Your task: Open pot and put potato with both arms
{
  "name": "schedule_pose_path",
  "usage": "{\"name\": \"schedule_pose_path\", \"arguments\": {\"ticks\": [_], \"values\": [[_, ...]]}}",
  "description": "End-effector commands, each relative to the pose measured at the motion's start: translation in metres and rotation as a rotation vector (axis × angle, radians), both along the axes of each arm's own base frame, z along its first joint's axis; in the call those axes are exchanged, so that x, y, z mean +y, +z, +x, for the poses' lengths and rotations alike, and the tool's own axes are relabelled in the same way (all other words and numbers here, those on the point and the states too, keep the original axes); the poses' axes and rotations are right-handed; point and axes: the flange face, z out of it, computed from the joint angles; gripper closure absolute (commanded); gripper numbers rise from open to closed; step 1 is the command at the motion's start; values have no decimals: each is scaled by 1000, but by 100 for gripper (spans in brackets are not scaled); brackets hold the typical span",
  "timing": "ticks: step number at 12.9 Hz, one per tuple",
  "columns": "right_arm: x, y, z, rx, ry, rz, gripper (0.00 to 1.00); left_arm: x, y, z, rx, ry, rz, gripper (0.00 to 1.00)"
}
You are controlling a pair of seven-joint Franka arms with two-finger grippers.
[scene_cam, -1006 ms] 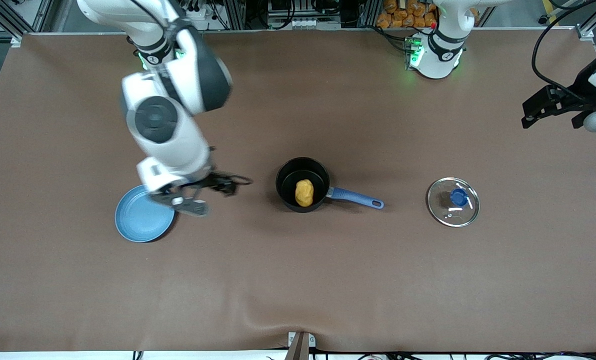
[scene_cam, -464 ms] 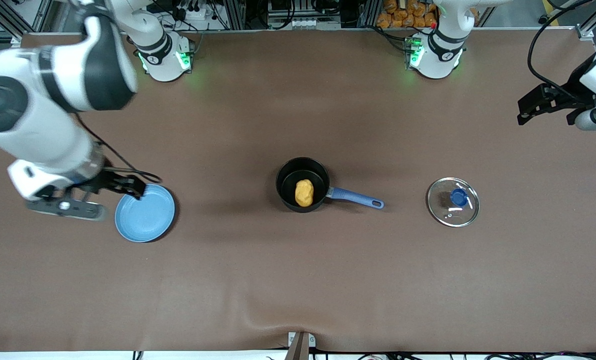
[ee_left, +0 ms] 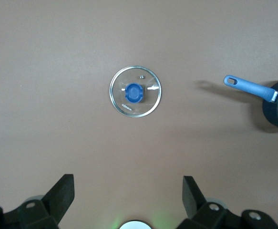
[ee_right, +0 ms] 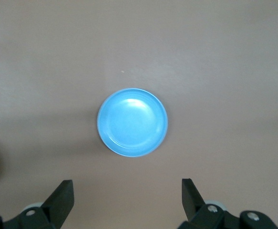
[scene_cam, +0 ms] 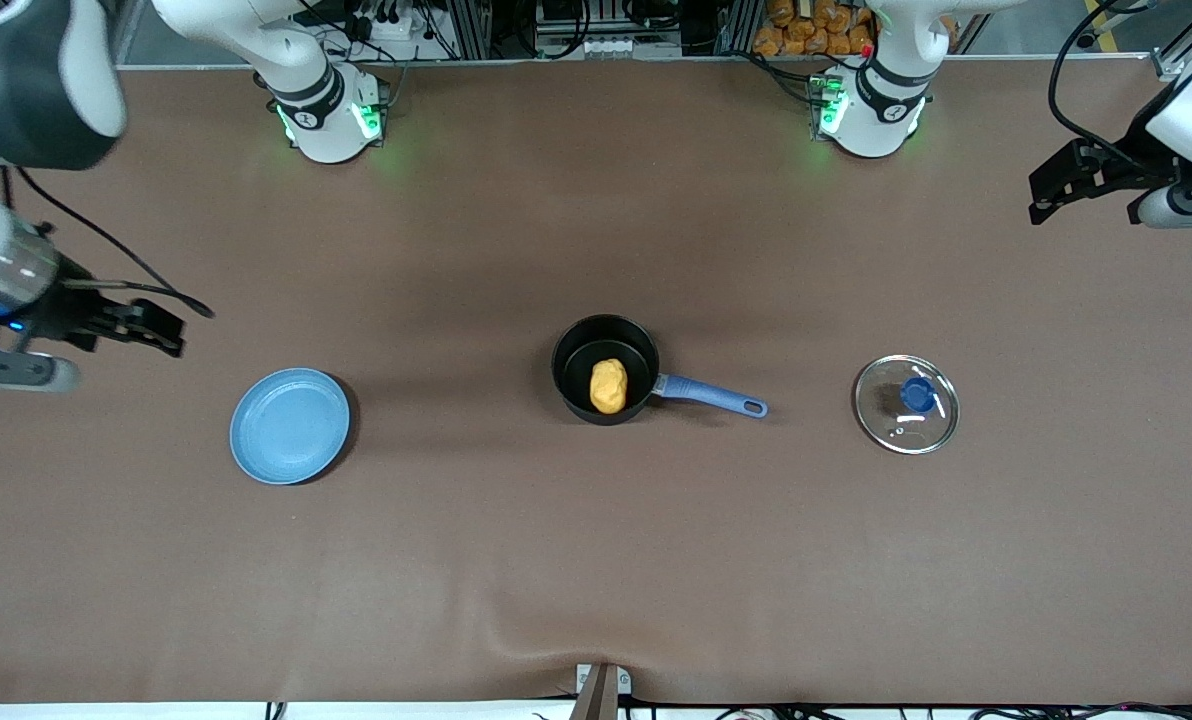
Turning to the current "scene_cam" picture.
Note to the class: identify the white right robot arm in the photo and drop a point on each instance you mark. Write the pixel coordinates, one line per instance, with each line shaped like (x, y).
(26, 80)

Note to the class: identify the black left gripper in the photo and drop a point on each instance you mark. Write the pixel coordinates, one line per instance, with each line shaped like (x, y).
(1128, 171)

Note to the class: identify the white power strip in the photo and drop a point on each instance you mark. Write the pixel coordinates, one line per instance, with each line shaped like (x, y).
(384, 24)

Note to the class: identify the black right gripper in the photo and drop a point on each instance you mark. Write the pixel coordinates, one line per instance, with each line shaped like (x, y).
(68, 308)

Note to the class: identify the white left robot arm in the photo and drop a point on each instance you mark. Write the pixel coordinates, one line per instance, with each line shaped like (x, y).
(881, 110)

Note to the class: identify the brown table cover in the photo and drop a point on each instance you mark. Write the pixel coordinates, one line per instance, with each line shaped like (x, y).
(596, 560)

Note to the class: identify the pile of orange items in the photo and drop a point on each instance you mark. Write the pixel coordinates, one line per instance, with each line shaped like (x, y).
(806, 28)

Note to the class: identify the blue round plate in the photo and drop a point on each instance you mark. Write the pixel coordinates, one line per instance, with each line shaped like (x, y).
(291, 425)

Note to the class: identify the yellow potato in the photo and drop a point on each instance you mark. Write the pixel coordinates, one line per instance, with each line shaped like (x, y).
(608, 386)

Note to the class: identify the glass lid with blue knob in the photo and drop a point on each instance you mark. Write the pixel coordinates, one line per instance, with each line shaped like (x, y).
(908, 402)

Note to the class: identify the grey metal table bracket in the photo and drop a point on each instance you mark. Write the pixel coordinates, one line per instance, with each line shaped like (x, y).
(602, 688)

